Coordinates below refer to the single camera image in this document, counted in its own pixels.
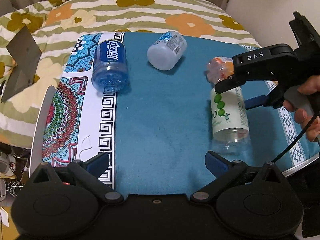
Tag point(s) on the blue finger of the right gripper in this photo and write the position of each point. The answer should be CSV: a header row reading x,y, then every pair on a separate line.
x,y
257,101
228,84

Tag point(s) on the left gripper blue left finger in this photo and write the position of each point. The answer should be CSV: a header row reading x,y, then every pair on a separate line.
x,y
87,174

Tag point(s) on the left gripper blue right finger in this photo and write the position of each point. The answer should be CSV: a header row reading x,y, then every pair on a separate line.
x,y
226,173

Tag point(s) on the green label plastic cup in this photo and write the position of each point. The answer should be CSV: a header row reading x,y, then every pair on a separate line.
x,y
230,129

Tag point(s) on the orange label crumpled plastic cup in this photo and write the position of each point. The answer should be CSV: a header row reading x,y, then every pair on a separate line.
x,y
219,68

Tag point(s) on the blue label plastic cup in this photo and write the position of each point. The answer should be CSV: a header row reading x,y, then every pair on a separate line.
x,y
110,71

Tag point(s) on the person right hand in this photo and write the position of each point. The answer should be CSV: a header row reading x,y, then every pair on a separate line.
x,y
298,102

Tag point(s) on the teal patterned cloth mat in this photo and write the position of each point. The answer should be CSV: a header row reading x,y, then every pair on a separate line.
x,y
156,131

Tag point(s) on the grey open laptop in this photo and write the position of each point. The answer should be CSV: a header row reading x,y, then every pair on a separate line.
x,y
26,53

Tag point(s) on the floral striped bed quilt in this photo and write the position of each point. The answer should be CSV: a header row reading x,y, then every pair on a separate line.
x,y
56,25

